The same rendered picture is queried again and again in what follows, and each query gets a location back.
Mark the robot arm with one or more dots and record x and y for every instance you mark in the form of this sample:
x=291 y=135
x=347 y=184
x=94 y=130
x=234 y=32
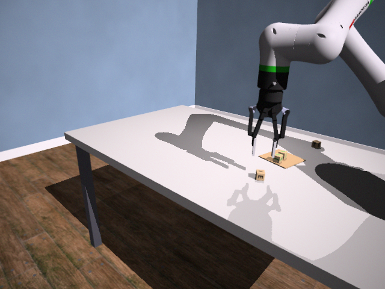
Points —
x=332 y=34

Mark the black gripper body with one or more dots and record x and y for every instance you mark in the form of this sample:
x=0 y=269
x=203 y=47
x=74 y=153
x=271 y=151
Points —
x=269 y=99

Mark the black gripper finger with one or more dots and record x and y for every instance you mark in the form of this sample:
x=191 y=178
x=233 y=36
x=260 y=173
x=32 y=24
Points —
x=253 y=134
x=285 y=112

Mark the tan flat mat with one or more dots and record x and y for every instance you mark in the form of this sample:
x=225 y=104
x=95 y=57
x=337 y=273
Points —
x=289 y=161

